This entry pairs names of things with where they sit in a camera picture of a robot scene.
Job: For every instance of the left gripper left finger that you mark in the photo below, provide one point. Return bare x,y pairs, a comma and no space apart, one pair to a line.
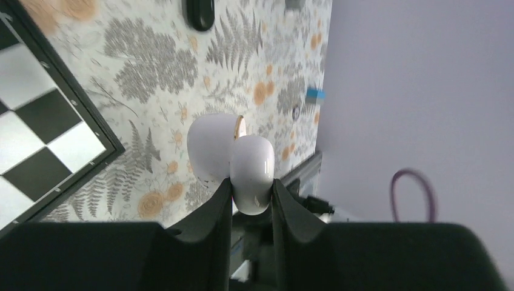
200,245

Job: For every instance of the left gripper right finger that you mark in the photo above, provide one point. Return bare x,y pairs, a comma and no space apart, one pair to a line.
310,254

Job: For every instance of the white earbud case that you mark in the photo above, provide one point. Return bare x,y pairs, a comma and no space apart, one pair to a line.
220,148

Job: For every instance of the black earbud charging case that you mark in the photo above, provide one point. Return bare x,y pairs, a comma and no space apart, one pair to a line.
200,14

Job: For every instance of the blue block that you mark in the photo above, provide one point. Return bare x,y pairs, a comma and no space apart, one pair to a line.
314,96

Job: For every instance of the black white checkerboard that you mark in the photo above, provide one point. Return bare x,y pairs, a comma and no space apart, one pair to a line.
53,139

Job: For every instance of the floral table mat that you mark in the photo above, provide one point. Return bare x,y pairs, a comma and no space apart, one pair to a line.
151,75

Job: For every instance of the small grey block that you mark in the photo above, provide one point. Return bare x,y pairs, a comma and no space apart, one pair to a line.
294,4

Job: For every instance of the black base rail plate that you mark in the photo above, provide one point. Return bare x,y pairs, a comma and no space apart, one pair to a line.
252,255

